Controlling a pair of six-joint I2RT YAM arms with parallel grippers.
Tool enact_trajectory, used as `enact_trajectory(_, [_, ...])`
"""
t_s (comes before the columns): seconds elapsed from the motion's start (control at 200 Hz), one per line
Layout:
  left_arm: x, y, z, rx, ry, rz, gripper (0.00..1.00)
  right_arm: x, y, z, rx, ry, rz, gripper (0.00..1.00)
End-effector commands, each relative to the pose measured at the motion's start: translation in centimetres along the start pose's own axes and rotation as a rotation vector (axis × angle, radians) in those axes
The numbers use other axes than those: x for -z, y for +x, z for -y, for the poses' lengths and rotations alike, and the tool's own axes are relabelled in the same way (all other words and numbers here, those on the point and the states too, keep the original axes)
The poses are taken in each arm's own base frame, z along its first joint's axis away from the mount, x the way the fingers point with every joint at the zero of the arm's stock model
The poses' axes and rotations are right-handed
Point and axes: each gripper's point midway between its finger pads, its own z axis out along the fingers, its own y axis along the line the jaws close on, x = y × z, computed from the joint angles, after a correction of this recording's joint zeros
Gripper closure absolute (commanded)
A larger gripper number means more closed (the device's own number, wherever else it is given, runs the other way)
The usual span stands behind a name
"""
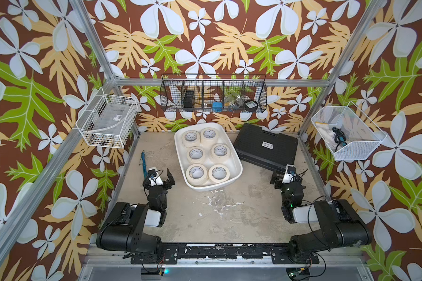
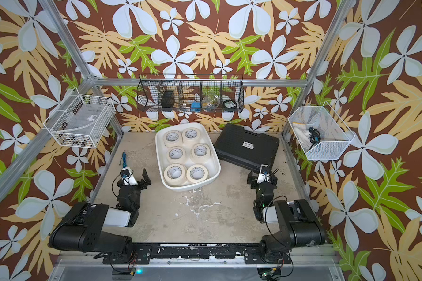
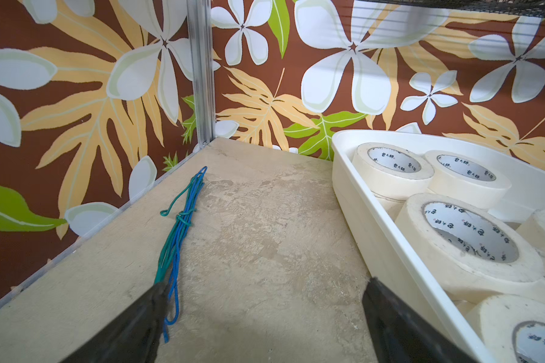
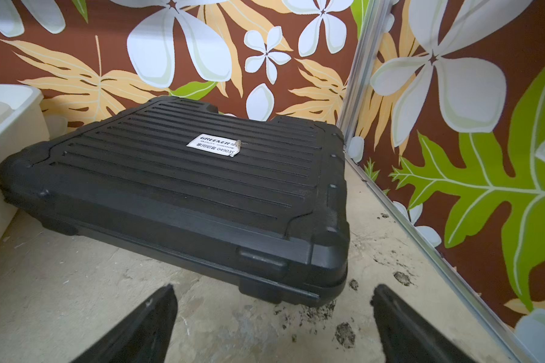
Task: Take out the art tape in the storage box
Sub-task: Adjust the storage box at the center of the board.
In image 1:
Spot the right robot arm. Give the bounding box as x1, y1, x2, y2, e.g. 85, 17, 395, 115
270, 165, 373, 263

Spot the white mesh basket right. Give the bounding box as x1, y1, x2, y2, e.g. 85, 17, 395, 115
311, 102, 387, 162

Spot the masking tape roll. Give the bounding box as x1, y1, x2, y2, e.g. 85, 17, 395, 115
186, 163, 208, 186
186, 146, 207, 163
208, 164, 230, 184
200, 128, 219, 145
181, 130, 201, 148
210, 144, 231, 164

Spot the black plastic tool case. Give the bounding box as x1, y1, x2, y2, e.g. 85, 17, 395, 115
233, 124, 298, 173

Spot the black box in basket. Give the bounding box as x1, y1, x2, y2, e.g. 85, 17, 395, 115
183, 90, 195, 111

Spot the black cable in basket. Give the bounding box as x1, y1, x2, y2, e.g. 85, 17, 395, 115
332, 127, 348, 152

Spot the white plastic storage box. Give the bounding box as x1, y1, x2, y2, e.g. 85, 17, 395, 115
174, 123, 243, 192

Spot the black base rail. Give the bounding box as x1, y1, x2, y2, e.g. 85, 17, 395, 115
123, 242, 320, 266

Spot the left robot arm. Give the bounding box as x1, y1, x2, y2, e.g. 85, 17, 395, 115
96, 169, 175, 255

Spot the blue item in basket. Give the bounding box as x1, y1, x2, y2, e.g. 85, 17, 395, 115
212, 102, 223, 112

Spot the white wire basket left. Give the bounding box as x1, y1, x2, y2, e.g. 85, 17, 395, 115
77, 89, 138, 149

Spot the black wire basket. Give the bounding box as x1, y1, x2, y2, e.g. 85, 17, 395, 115
159, 74, 267, 113

